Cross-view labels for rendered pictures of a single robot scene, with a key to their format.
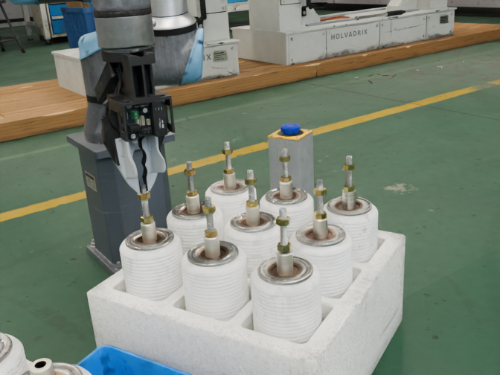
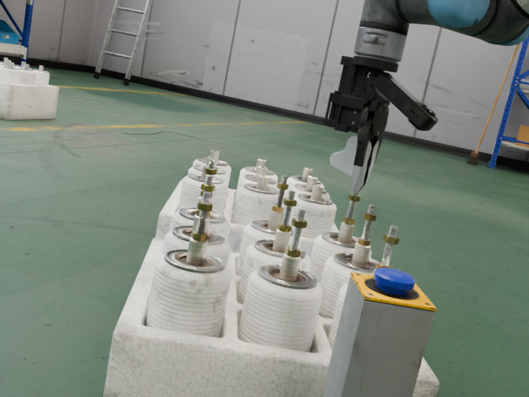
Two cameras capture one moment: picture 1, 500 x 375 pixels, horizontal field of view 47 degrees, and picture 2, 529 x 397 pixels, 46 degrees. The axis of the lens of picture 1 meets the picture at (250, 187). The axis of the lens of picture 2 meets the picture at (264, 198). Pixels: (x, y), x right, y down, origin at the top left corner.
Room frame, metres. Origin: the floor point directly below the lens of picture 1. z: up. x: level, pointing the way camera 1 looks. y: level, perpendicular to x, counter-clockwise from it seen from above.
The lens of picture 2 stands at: (1.52, -0.56, 0.50)
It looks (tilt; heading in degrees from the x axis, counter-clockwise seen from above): 11 degrees down; 143
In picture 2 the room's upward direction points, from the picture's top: 11 degrees clockwise
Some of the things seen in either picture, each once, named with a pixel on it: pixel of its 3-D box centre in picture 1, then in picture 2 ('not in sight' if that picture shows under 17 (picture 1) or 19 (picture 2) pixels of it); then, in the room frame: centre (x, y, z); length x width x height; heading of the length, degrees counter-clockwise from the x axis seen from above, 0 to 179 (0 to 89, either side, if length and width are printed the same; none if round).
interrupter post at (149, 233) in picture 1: (149, 231); (345, 233); (0.81, 0.16, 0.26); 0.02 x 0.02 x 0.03
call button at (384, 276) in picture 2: (290, 130); (393, 283); (1.14, -0.09, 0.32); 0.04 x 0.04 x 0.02
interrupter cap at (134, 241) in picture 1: (149, 239); (344, 240); (0.81, 0.16, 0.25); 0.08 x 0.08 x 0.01
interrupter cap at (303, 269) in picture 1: (285, 270); (201, 216); (0.69, -0.04, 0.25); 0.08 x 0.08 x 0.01
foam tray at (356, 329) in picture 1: (258, 307); (258, 351); (0.85, 0.00, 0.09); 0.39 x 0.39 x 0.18; 58
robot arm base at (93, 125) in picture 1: (116, 112); not in sight; (1.26, 0.29, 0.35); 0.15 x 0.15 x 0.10
